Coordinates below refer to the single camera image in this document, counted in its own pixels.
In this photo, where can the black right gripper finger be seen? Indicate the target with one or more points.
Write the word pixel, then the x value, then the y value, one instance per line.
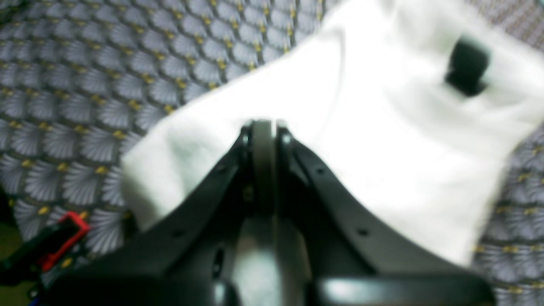
pixel 187 258
pixel 467 64
pixel 354 258

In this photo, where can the white printed T-shirt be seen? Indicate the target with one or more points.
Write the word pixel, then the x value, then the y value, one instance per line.
pixel 460 176

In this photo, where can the red black clamp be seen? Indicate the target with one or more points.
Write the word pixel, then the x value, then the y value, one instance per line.
pixel 42 252

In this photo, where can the purple fan-pattern table mat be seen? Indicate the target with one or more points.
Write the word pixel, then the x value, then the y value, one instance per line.
pixel 83 81

